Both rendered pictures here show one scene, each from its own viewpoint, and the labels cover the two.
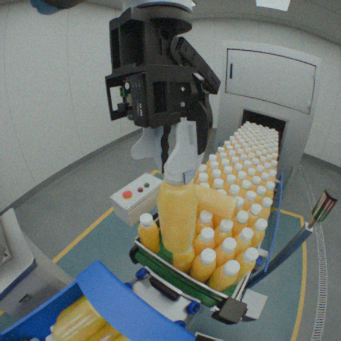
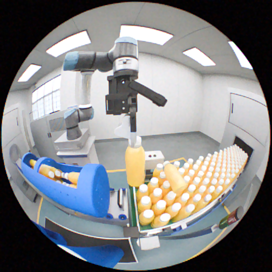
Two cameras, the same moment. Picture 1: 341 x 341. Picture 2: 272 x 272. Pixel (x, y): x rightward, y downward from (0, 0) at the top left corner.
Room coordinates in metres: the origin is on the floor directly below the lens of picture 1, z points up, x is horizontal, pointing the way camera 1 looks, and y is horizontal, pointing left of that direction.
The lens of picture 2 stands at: (0.03, -0.20, 1.47)
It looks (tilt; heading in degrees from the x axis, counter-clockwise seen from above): 23 degrees down; 48
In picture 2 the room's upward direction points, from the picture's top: straight up
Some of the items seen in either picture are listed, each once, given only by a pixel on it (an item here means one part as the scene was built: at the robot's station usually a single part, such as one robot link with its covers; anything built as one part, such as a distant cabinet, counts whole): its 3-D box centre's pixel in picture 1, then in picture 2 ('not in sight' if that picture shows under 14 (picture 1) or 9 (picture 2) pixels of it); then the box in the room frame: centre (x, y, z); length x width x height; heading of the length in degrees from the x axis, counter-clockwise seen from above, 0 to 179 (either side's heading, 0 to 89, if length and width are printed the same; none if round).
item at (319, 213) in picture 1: (321, 210); (227, 221); (0.21, -0.50, 1.18); 0.06 x 0.06 x 0.05
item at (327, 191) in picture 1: (320, 211); (226, 221); (0.21, -0.50, 1.18); 0.06 x 0.06 x 0.16
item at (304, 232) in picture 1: (254, 281); (174, 237); (0.21, -0.50, 0.55); 0.04 x 0.04 x 1.10; 53
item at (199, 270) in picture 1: (201, 268); (144, 206); (0.18, -0.10, 0.99); 0.07 x 0.07 x 0.19
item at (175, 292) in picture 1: (164, 289); (121, 201); (0.11, 0.02, 0.99); 0.10 x 0.02 x 0.12; 53
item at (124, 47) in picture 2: not in sight; (125, 50); (0.18, 0.02, 1.65); 0.09 x 0.08 x 0.11; 93
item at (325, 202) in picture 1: (327, 200); (235, 216); (0.21, -0.50, 1.23); 0.06 x 0.06 x 0.04
